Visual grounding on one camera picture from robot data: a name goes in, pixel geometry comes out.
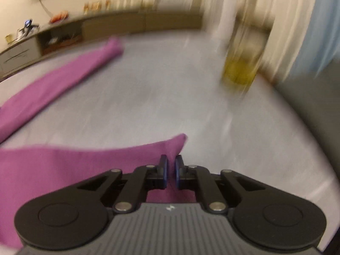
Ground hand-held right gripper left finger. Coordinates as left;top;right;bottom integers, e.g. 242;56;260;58
76;154;169;214

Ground wooden sideboard cabinet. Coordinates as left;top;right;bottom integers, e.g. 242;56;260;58
0;12;204;82

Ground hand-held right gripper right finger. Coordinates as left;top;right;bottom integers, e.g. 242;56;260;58
174;155;264;215

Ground gold ornaments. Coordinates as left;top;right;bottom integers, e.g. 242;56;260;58
84;0;112;15

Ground yellow stool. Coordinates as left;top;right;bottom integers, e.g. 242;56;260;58
221;23;267;92

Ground cream curtain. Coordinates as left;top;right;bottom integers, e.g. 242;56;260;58
204;0;334;81

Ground purple garment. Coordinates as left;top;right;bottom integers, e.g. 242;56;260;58
0;37;188;249

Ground small silver gadget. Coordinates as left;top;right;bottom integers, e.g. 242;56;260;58
17;18;40;36

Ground thin television cable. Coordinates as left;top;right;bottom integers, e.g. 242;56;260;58
37;0;54;17

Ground red fruit tray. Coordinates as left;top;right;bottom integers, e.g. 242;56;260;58
49;11;69;24

